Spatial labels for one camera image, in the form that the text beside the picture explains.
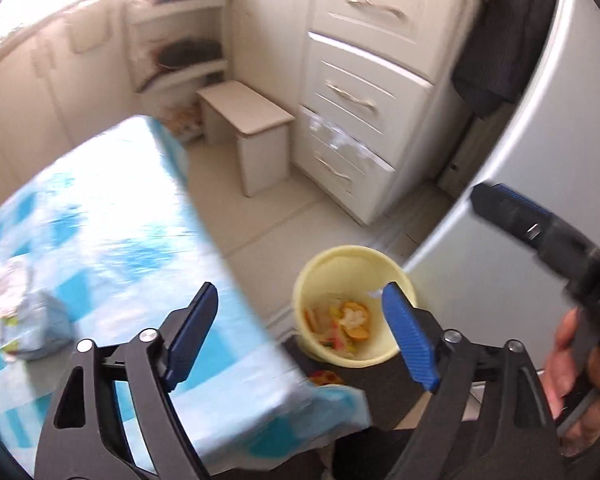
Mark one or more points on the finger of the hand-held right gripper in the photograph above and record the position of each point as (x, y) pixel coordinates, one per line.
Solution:
(510, 207)

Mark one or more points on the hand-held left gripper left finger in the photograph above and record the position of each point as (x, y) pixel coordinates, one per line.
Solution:
(190, 335)

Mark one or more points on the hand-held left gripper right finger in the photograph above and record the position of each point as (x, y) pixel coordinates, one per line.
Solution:
(410, 335)

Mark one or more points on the yellow trash bin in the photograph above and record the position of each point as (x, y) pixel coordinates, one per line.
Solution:
(325, 270)

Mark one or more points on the silver refrigerator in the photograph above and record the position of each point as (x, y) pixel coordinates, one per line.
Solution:
(545, 135)

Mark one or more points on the person's dark pants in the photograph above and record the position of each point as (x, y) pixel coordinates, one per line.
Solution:
(380, 410)

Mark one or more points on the blue white checked tablecloth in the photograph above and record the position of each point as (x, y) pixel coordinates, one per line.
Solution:
(105, 230)

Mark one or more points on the white and green wrapper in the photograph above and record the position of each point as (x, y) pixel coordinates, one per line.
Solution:
(25, 310)

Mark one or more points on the dark hanging cloth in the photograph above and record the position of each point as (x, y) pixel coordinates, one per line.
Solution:
(510, 35)

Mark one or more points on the cream drawer unit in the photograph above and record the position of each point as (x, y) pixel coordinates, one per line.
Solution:
(375, 75)

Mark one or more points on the small cream stool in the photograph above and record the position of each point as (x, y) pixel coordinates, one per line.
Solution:
(250, 125)

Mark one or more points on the dark pan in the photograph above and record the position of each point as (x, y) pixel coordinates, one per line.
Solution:
(190, 54)

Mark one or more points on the cream cabinet row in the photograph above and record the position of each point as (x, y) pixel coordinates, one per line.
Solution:
(35, 100)

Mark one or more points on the white corner shelf rack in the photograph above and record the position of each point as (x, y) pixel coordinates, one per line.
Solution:
(180, 20)

